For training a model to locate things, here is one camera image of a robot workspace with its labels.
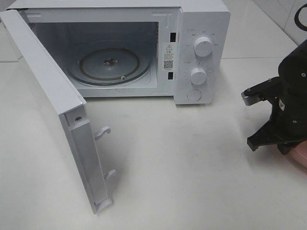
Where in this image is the glass microwave turntable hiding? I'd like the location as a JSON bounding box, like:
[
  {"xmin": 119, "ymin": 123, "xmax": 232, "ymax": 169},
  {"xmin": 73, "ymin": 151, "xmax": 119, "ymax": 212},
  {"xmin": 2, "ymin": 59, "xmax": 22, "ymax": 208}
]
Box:
[{"xmin": 66, "ymin": 47, "xmax": 152, "ymax": 86}]

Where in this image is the upper white power knob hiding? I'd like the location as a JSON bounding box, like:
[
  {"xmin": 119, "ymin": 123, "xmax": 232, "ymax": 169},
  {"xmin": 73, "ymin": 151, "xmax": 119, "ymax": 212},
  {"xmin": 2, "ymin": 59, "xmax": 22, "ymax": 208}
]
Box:
[{"xmin": 193, "ymin": 35, "xmax": 213, "ymax": 57}]

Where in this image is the white microwave oven body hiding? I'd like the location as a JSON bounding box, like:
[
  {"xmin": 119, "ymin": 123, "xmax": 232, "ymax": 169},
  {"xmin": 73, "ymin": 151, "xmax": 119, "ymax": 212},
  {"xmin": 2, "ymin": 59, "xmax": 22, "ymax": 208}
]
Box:
[{"xmin": 5, "ymin": 0, "xmax": 230, "ymax": 104}]

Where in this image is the round white door button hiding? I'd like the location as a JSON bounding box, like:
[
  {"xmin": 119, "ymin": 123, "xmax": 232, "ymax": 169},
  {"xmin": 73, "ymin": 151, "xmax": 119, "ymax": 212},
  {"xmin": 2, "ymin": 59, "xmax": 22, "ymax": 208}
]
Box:
[{"xmin": 187, "ymin": 90, "xmax": 201, "ymax": 101}]

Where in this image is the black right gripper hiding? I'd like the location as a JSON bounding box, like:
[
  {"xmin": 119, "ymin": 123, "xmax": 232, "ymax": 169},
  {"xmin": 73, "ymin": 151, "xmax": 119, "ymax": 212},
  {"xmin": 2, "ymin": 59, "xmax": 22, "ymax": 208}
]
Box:
[{"xmin": 241, "ymin": 41, "xmax": 307, "ymax": 155}]

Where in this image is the white microwave door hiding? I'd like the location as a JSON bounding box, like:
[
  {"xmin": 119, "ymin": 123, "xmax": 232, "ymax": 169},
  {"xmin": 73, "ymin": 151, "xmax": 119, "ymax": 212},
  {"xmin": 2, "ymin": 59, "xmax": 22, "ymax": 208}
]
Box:
[{"xmin": 0, "ymin": 10, "xmax": 116, "ymax": 214}]

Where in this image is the pink round plate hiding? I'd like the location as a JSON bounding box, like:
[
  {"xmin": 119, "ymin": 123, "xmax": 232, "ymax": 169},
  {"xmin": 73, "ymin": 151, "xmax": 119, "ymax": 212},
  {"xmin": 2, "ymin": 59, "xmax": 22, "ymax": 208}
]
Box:
[{"xmin": 287, "ymin": 141, "xmax": 307, "ymax": 169}]

